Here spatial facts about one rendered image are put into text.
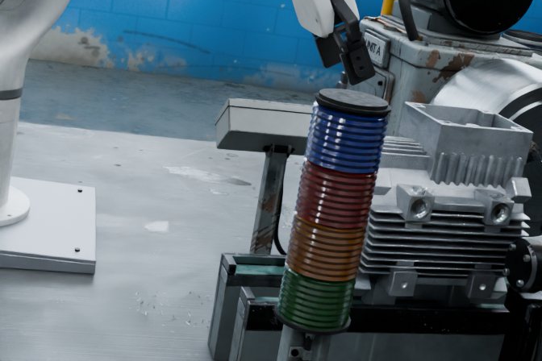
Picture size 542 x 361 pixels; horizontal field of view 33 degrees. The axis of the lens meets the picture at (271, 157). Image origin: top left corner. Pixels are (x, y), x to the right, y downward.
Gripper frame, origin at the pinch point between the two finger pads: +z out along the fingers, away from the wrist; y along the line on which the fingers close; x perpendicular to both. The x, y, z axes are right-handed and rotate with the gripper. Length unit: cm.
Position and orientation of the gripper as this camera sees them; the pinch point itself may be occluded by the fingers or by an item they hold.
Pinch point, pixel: (346, 64)
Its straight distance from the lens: 109.1
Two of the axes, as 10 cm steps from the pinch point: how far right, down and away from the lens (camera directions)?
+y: 2.7, 3.0, -9.2
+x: 9.0, -4.1, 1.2
